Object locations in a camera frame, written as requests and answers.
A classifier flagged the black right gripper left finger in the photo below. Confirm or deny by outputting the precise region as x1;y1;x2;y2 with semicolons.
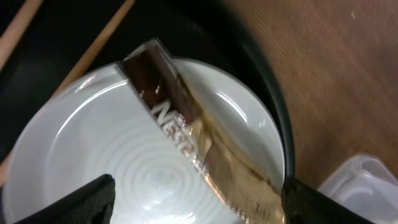
16;174;116;224

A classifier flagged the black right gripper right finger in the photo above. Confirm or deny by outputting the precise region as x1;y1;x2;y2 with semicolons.
281;177;373;224

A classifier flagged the gold coffee sachet wrapper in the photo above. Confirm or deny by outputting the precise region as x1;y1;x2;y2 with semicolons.
122;39;287;223

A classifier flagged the clear plastic bin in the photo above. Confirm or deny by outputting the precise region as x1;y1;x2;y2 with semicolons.
318;154;397;223

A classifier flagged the white round plate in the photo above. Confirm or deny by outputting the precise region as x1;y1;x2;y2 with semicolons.
1;57;286;224

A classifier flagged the right wooden chopstick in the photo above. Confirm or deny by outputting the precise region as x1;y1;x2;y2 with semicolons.
0;0;137;187

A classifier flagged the wooden chopstick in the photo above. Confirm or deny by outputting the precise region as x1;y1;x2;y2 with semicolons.
1;0;43;69
0;0;137;187

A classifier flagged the round black tray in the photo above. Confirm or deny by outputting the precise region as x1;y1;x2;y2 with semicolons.
1;1;294;192

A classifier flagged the left wooden chopstick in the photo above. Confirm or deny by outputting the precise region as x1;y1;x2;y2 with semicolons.
1;0;43;69

